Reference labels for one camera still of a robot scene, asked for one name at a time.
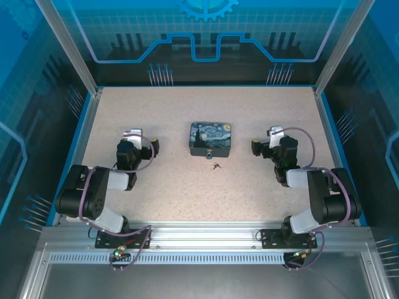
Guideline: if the starry night print tin box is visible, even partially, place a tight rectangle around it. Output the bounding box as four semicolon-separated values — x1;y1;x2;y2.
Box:
189;122;232;158

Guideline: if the grey metal sheet panel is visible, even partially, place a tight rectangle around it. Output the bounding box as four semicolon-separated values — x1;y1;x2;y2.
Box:
39;263;367;299

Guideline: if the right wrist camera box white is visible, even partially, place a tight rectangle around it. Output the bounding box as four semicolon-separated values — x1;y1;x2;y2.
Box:
268;125;285;149

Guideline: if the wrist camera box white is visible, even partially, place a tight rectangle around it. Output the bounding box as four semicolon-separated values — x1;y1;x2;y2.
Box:
122;128;143;148
268;125;285;149

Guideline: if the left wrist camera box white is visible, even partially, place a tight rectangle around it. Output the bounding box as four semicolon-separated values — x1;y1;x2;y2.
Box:
122;128;143;148

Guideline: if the aluminium table side rail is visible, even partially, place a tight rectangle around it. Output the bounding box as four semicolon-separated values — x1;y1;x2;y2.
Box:
313;87;368;227
51;88;103;227

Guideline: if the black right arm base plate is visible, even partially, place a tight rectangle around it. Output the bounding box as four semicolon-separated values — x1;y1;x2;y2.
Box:
260;229;319;249

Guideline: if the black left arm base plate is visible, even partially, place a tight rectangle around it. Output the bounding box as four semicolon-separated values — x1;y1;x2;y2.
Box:
95;229;153;250

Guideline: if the aluminium mounting rail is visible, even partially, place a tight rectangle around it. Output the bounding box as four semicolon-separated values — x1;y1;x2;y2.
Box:
40;221;375;250

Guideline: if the aluminium frame post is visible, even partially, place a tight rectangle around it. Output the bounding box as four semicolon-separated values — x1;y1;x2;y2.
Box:
313;0;377;96
34;0;103;96

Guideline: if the slotted grey cable duct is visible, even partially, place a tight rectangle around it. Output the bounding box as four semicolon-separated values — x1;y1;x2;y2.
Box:
49;252;286;265

